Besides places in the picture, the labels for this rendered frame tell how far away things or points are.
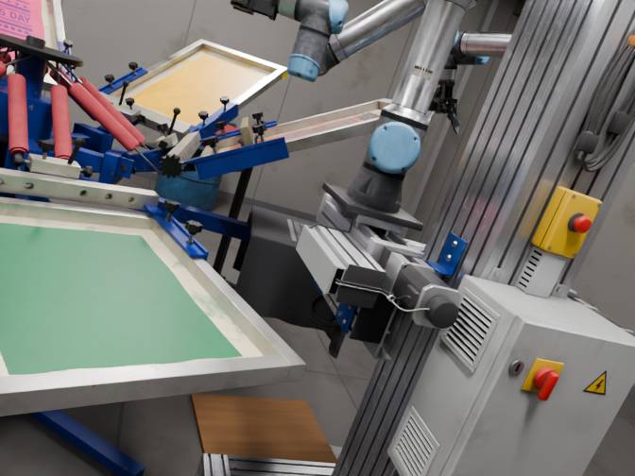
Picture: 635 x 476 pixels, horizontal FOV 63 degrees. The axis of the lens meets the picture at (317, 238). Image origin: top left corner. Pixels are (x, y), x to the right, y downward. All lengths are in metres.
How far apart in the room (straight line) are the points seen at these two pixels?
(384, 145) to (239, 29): 4.98
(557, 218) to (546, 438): 0.44
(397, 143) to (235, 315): 0.53
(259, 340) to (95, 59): 5.20
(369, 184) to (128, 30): 4.91
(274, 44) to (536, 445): 5.44
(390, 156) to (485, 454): 0.65
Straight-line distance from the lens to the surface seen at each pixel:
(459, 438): 1.10
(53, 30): 3.17
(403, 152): 1.20
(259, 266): 1.90
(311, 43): 1.26
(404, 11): 1.38
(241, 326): 1.16
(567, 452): 1.27
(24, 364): 0.93
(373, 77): 6.49
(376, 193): 1.34
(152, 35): 6.05
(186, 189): 5.33
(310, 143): 1.73
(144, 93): 2.83
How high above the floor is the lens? 1.48
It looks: 15 degrees down
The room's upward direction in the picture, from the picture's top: 19 degrees clockwise
